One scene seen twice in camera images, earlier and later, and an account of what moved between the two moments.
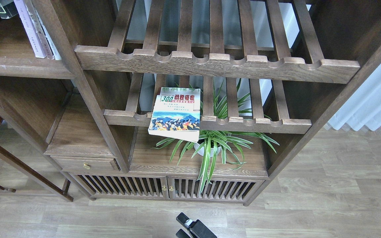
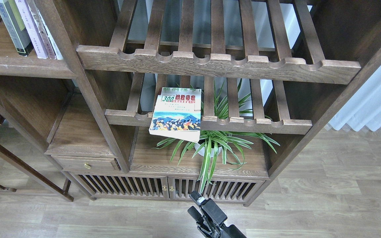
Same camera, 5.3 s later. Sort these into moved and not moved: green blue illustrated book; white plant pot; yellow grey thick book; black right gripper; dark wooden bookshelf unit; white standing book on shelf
Moved: yellow grey thick book; black right gripper
Not moved: white standing book on shelf; dark wooden bookshelf unit; white plant pot; green blue illustrated book
